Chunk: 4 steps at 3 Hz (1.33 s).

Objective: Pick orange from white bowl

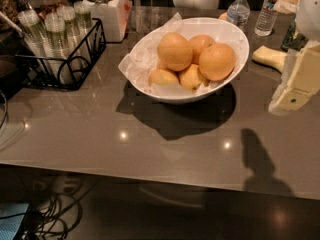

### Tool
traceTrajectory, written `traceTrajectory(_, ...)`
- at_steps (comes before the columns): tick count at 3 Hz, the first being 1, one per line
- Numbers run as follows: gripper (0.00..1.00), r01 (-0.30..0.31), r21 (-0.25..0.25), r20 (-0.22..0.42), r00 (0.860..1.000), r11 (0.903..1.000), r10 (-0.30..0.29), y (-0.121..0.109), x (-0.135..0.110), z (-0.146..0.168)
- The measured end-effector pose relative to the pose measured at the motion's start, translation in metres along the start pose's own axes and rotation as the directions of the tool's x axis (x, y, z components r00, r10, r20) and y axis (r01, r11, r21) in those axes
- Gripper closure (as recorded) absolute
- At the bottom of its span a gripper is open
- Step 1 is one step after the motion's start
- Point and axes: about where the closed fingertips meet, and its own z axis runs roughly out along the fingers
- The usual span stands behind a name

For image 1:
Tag right plastic water bottle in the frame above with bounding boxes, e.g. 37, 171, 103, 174
254, 0, 278, 37

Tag small front-left orange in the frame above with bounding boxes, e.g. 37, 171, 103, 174
148, 69, 179, 85

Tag white lidded jar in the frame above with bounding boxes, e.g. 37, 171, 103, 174
84, 0, 132, 43

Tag left plastic water bottle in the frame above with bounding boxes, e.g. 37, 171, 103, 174
227, 0, 250, 32

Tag back middle orange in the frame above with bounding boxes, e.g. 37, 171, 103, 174
189, 34, 215, 64

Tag clear glass container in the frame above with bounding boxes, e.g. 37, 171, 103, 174
130, 6, 171, 33

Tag plastic water bottle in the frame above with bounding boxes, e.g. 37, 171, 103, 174
227, 0, 250, 32
254, 0, 278, 37

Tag white oval bowl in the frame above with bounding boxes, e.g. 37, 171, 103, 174
126, 16, 251, 105

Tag clear plastic cup stack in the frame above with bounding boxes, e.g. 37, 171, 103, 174
57, 6, 82, 70
73, 1, 92, 61
18, 10, 53, 75
45, 13, 72, 85

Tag small front-middle orange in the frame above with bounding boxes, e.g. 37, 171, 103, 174
178, 64, 209, 92

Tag black cables on floor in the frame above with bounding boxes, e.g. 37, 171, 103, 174
19, 180, 98, 240

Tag green soda can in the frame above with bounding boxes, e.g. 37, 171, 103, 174
281, 17, 307, 51

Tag large orange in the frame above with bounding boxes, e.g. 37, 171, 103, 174
199, 43, 236, 81
157, 32, 193, 72

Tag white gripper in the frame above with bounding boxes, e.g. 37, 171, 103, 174
268, 0, 320, 115

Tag yellow sponge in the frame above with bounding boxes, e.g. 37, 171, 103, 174
252, 46, 287, 73

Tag black wire rack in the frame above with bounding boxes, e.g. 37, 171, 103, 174
16, 18, 107, 90

